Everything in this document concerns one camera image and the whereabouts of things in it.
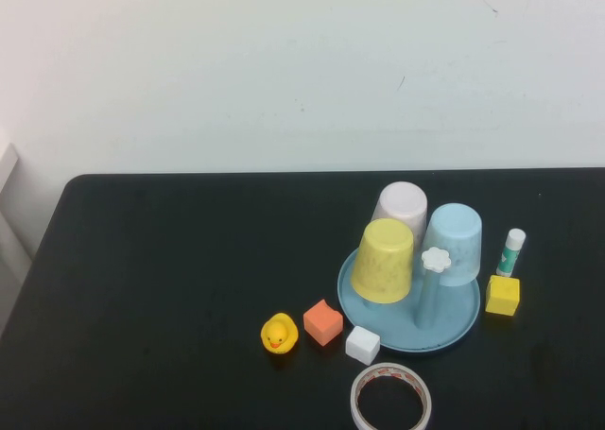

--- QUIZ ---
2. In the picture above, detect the yellow plastic cup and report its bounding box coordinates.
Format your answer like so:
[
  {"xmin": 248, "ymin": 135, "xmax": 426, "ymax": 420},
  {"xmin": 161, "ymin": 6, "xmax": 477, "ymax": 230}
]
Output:
[{"xmin": 350, "ymin": 217, "xmax": 420, "ymax": 305}]

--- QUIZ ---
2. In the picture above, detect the pink plastic cup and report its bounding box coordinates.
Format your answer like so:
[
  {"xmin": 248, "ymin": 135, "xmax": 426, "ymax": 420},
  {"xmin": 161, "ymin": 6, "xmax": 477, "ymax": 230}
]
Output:
[{"xmin": 371, "ymin": 181, "xmax": 429, "ymax": 252}]

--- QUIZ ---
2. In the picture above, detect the light blue plastic cup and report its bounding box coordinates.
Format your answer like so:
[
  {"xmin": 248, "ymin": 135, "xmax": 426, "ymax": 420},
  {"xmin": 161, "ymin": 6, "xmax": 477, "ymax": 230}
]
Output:
[{"xmin": 420, "ymin": 202, "xmax": 484, "ymax": 288}]

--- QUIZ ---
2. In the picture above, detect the light blue cup stand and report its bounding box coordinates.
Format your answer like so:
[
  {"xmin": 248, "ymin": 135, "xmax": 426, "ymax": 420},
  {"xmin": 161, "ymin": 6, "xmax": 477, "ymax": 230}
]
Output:
[{"xmin": 337, "ymin": 246, "xmax": 483, "ymax": 354}]

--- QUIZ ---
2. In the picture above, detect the orange foam cube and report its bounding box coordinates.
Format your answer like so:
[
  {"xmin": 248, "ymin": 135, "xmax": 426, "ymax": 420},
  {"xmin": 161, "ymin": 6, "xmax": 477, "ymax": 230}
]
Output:
[{"xmin": 302, "ymin": 299, "xmax": 344, "ymax": 348}]

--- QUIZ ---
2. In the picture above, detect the yellow rubber duck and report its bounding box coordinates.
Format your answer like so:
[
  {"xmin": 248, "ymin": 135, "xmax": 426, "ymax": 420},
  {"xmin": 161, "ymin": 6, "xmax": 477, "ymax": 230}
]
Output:
[{"xmin": 259, "ymin": 312, "xmax": 300, "ymax": 355}]

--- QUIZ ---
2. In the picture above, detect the white foam cube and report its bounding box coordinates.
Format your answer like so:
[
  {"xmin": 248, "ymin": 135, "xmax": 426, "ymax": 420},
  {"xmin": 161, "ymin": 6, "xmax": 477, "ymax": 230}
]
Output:
[{"xmin": 344, "ymin": 325, "xmax": 382, "ymax": 366}]

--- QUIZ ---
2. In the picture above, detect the white tape roll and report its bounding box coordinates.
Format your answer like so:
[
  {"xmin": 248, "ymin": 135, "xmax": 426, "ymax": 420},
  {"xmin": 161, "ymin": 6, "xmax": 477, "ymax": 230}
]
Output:
[{"xmin": 350, "ymin": 362, "xmax": 432, "ymax": 430}]

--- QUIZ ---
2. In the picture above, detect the white green glue stick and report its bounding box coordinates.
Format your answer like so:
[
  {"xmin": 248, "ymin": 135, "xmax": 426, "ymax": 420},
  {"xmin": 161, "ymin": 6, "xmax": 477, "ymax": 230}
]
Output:
[{"xmin": 494, "ymin": 228, "xmax": 527, "ymax": 279}]

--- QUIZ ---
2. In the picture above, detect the yellow foam cube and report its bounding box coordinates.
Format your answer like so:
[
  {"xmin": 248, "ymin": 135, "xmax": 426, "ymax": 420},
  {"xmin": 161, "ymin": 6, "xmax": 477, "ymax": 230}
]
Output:
[{"xmin": 484, "ymin": 274, "xmax": 522, "ymax": 317}]

